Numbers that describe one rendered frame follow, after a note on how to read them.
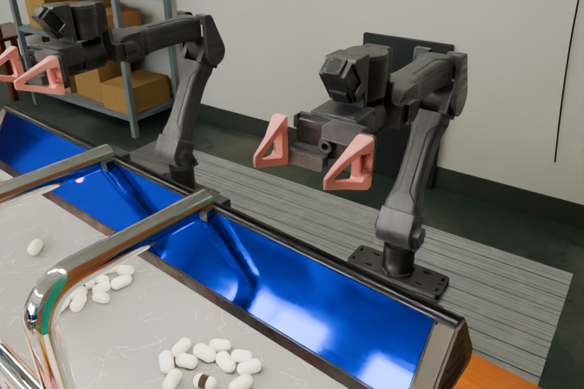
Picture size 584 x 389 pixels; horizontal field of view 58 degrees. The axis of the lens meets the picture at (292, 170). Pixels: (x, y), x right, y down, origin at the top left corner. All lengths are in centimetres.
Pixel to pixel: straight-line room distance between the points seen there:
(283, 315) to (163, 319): 52
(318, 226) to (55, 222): 57
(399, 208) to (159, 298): 46
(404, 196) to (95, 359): 59
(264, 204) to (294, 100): 182
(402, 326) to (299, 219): 90
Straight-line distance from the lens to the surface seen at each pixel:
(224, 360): 81
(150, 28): 119
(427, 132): 100
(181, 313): 92
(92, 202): 58
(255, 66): 319
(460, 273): 114
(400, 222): 99
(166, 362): 82
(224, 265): 45
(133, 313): 93
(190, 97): 130
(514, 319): 107
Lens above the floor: 135
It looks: 28 degrees down
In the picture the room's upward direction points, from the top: straight up
